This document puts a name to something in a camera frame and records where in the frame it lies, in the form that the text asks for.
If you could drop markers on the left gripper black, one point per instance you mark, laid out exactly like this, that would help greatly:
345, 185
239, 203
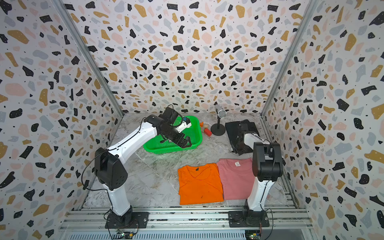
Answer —
184, 144

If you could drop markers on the green plastic basket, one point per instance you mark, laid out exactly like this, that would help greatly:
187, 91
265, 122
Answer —
160, 145

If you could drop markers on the orange t-shirt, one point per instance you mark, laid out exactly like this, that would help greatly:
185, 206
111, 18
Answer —
200, 185

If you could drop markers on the black t-shirt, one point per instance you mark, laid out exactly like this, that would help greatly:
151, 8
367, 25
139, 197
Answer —
236, 131

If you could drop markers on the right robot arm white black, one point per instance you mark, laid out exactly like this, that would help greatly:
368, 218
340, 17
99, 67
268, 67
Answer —
267, 167

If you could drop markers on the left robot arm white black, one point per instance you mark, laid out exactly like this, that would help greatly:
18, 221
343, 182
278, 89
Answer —
110, 163

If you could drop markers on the pink folded t-shirt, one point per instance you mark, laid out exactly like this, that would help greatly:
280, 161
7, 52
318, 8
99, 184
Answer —
237, 178

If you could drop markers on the red toy block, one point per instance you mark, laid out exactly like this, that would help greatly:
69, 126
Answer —
207, 132

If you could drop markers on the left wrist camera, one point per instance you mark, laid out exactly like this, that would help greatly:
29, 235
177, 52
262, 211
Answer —
185, 124

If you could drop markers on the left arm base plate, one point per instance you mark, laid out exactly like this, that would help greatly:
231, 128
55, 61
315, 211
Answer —
129, 220

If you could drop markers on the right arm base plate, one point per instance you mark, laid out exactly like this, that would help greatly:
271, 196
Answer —
252, 219

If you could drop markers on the aluminium mounting rail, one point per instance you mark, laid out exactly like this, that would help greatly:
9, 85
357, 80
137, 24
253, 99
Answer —
189, 223

